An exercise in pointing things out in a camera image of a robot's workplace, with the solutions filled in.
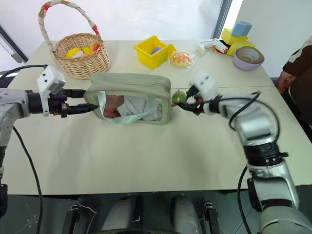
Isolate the blue foam block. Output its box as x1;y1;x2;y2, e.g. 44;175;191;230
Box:
231;20;253;38

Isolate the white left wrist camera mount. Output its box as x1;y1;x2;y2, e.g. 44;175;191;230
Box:
37;65;67;117

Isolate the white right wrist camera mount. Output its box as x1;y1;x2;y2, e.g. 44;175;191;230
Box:
189;70;219;102

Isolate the dark grey door frame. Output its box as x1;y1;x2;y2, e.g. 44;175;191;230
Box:
211;0;234;40

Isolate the wicker basket with handle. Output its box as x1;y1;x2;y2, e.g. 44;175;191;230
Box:
38;0;111;80

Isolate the person in brown jacket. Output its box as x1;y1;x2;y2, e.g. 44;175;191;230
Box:
282;35;312;144

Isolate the grey rounded robot leg cover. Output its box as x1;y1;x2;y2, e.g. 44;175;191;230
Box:
100;195;137;233
170;193;203;234

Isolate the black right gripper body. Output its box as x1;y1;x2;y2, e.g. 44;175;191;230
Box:
187;85;210;116

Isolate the black leg frame bracket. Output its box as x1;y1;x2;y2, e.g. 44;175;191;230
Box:
62;201;82;234
203;200;220;234

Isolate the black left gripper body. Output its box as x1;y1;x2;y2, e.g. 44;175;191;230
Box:
48;89;72;118

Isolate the white cloth inside pouch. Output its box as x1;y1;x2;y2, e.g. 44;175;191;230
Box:
121;95;163;121

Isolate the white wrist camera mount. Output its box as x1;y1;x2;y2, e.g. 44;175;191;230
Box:
37;65;67;117
189;70;219;102

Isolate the green plush keychain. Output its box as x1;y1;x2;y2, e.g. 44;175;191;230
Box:
171;89;189;103

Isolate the green zip pouch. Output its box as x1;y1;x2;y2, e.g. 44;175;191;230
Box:
83;73;172;126

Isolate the wrapped bread bun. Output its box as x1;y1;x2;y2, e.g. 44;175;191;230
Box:
168;50;196;68

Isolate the dark grey window frame bar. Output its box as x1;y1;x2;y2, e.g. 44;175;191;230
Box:
0;24;29;64

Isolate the white glue gun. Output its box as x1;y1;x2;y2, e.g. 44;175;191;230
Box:
196;38;229;55

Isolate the purple tape roll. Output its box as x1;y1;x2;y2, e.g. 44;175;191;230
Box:
233;46;265;72

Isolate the bystander bare hand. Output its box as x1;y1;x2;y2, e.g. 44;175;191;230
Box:
277;70;296;93

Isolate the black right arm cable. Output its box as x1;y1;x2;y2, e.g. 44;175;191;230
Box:
229;91;290;234

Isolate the yellow orange plush toy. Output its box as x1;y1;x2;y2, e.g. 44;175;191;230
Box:
81;42;101;55

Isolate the yellow plastic bin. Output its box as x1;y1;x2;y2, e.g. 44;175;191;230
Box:
133;35;177;70

